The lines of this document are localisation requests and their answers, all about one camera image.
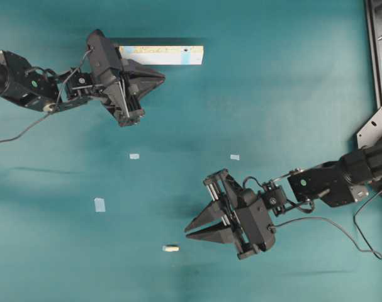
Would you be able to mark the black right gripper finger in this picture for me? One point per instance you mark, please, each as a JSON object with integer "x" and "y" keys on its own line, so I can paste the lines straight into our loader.
{"x": 218, "y": 233}
{"x": 213, "y": 211}

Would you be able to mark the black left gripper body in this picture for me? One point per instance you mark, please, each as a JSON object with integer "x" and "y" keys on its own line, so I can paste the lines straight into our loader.
{"x": 121, "y": 85}

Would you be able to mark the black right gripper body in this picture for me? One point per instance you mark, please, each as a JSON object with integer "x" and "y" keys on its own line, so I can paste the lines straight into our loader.
{"x": 223, "y": 187}

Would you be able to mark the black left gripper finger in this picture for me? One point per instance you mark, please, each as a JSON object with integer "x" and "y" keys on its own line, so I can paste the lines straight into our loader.
{"x": 136, "y": 70}
{"x": 144, "y": 87}

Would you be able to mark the short wooden rod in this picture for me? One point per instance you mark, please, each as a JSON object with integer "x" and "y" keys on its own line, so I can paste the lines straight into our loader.
{"x": 172, "y": 248}

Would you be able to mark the white particle wooden board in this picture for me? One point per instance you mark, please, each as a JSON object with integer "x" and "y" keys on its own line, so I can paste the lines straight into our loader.
{"x": 164, "y": 54}

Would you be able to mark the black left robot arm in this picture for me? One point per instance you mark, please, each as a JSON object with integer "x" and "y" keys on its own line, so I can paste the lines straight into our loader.
{"x": 41, "y": 89}

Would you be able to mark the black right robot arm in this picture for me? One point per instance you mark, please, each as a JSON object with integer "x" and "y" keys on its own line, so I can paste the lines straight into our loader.
{"x": 336, "y": 183}

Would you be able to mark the blue tape marker lower-left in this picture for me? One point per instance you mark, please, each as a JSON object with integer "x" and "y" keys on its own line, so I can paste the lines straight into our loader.
{"x": 99, "y": 205}

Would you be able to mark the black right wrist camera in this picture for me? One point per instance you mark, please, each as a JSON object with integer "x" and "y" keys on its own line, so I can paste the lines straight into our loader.
{"x": 254, "y": 220}

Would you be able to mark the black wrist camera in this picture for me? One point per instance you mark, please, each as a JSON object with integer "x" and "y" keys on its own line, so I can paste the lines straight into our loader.
{"x": 102, "y": 56}
{"x": 254, "y": 220}

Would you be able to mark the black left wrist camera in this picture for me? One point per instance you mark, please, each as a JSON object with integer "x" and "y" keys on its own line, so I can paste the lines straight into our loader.
{"x": 102, "y": 56}

